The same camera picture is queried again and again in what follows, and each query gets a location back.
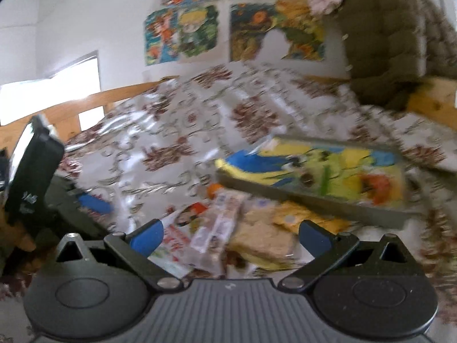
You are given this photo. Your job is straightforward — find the cartoon posters on wall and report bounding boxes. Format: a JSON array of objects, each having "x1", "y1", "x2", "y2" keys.
[{"x1": 229, "y1": 0, "x2": 326, "y2": 63}]

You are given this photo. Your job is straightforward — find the window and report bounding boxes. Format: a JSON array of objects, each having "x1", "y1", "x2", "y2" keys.
[{"x1": 0, "y1": 51, "x2": 101, "y2": 131}]

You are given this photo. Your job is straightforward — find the blond figure wall poster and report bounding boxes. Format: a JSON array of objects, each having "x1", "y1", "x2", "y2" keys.
[{"x1": 176, "y1": 4, "x2": 220, "y2": 60}]

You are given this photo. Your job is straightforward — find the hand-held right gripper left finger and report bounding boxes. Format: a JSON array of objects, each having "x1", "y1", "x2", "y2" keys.
[{"x1": 53, "y1": 219, "x2": 184, "y2": 292}]

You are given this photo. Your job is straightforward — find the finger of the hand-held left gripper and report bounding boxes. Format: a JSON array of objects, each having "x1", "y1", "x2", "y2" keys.
[{"x1": 77, "y1": 189, "x2": 115, "y2": 216}]

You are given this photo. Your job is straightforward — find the clear cracker packet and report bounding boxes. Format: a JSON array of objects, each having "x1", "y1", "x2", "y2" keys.
[{"x1": 228, "y1": 211, "x2": 304, "y2": 269}]

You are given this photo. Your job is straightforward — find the olive quilted jacket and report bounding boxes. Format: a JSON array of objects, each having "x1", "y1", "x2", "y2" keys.
[{"x1": 342, "y1": 0, "x2": 457, "y2": 110}]

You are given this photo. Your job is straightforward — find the pink white bar packet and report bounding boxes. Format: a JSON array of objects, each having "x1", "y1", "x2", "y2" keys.
[{"x1": 187, "y1": 189, "x2": 252, "y2": 279}]

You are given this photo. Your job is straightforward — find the blue orange figure wall poster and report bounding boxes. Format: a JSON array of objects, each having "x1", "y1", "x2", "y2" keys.
[{"x1": 144, "y1": 9, "x2": 181, "y2": 66}]

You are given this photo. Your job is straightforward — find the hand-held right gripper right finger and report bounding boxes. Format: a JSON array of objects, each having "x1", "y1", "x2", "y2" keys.
[{"x1": 278, "y1": 219, "x2": 408, "y2": 292}]

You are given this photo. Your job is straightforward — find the white red cartoon snack packet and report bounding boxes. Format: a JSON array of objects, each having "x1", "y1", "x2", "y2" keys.
[{"x1": 148, "y1": 202, "x2": 210, "y2": 280}]

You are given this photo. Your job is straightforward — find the yellow snack packet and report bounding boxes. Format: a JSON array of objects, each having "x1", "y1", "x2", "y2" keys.
[{"x1": 275, "y1": 202, "x2": 353, "y2": 237}]

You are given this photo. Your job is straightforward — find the grey box with painted bottom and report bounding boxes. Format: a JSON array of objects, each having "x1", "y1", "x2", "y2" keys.
[{"x1": 215, "y1": 135, "x2": 427, "y2": 230}]

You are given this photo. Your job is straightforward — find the orange snack packet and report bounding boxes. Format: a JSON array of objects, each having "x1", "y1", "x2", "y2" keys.
[{"x1": 357, "y1": 171, "x2": 401, "y2": 205}]

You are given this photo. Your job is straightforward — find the floral printed blanket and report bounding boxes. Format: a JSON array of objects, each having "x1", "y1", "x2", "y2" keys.
[{"x1": 0, "y1": 62, "x2": 457, "y2": 343}]

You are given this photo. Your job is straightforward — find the wooden bed frame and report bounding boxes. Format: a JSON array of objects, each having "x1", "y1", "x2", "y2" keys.
[{"x1": 0, "y1": 77, "x2": 457, "y2": 151}]

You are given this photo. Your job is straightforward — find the green stick snack packet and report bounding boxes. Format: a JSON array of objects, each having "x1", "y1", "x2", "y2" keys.
[{"x1": 319, "y1": 169, "x2": 331, "y2": 196}]

